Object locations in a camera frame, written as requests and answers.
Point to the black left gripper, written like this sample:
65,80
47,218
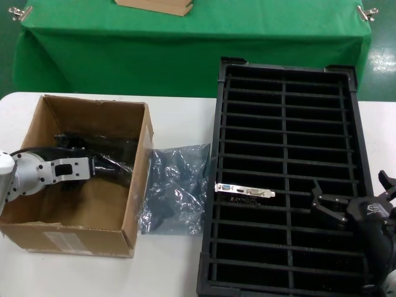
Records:
108,171

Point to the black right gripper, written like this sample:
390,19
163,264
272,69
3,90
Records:
371,222

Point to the grey antistatic bag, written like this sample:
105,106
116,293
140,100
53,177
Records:
173,191
117,145

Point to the open brown cardboard box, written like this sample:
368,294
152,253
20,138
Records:
77,238

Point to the black slotted container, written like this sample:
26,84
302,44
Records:
287,148

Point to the flat folded cardboard box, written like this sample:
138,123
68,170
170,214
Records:
154,6

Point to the green tablecloth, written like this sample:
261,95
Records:
154,46

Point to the metal binder clip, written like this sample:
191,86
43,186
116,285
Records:
367,13
20,13

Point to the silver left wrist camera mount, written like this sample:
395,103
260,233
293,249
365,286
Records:
74,168

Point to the graphics card with silver bracket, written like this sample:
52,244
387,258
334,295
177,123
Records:
244,190

